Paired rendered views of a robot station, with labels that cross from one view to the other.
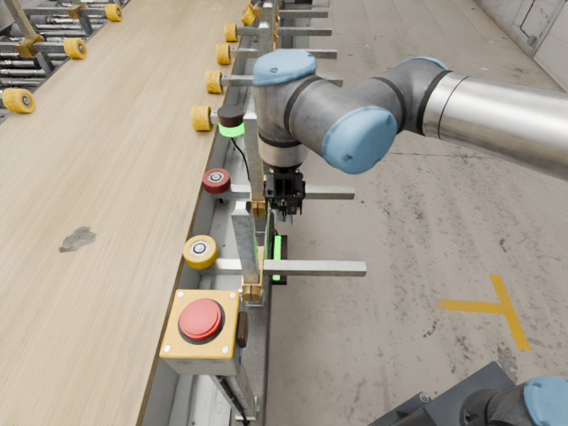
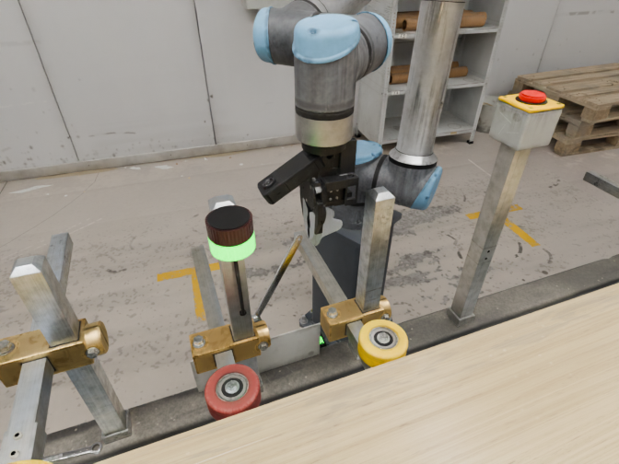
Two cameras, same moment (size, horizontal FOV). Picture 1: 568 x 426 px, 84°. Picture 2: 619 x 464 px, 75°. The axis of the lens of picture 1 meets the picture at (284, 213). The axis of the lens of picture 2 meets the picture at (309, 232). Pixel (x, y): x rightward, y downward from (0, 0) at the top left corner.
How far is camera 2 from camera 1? 0.89 m
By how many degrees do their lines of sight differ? 75
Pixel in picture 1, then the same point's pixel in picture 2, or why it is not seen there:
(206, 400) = not seen: hidden behind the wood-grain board
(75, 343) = (591, 401)
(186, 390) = not seen: hidden behind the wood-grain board
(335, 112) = (376, 21)
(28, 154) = not seen: outside the picture
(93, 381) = (588, 353)
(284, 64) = (341, 19)
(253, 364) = (424, 327)
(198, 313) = (532, 94)
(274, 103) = (361, 52)
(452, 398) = (346, 232)
